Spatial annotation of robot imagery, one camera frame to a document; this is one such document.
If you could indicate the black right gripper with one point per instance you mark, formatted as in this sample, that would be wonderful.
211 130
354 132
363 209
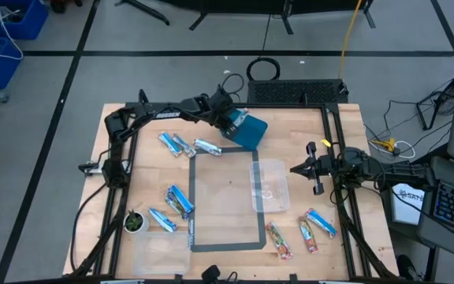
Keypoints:
315 185

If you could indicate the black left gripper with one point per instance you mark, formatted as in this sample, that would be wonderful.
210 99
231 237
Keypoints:
219 110

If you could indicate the blue red granola bar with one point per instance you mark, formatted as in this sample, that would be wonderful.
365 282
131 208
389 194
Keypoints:
321 223

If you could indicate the red green granola bar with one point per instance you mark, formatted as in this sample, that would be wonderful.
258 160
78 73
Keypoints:
279 240

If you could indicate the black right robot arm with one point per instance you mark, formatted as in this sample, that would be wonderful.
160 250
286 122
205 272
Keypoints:
392 169

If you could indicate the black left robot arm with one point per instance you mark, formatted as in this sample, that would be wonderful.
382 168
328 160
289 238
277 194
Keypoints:
168 114

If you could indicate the teal plastic bin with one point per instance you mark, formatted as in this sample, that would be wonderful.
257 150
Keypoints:
252 134

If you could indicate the yellow tape tag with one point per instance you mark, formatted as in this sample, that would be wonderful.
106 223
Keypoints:
325 143

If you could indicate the clear plastic bin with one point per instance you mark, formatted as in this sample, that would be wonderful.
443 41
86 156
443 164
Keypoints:
162 254
272 185

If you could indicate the black perforated computer case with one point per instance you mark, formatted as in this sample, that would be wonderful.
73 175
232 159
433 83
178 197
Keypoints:
296 91

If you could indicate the yellow power plug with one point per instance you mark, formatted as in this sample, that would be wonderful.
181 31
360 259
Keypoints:
388 145

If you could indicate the white labelled box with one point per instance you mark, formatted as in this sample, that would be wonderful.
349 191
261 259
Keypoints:
406 209

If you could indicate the black shoe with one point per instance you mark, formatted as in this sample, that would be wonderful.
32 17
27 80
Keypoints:
408 269

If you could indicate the small potted succulent plant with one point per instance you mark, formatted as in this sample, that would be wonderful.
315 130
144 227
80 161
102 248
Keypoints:
134 223

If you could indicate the silver clamp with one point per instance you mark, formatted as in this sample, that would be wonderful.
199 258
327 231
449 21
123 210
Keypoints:
93 169

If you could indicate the grey keyboard tray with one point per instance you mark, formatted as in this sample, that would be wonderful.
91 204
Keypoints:
447 242

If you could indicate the black aluminium table frame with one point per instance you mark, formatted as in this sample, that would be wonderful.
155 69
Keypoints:
290 105

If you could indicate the table-level camera box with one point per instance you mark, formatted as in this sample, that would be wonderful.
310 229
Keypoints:
211 274

